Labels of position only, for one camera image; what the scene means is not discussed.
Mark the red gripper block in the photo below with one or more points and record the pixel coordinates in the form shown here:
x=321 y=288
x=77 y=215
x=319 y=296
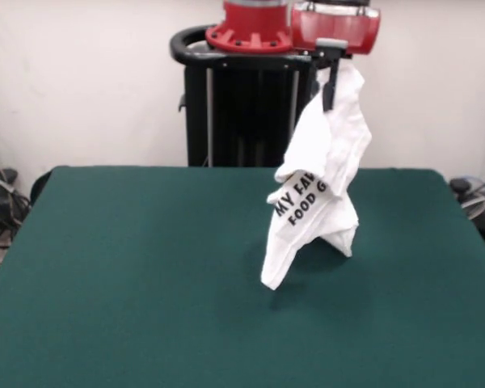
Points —
x=335 y=28

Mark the white printed T-shirt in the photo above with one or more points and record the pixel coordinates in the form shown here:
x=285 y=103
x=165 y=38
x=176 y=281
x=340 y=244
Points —
x=319 y=182

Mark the grey swivel chair base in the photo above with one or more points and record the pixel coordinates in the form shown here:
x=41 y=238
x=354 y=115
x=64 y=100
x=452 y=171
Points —
x=475 y=208

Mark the dark green table cloth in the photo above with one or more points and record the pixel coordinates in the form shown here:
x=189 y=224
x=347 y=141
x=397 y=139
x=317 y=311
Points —
x=105 y=283

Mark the black rounded chair part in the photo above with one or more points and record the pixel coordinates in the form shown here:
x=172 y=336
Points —
x=40 y=186

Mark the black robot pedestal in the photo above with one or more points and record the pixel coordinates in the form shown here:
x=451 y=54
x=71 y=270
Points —
x=234 y=113

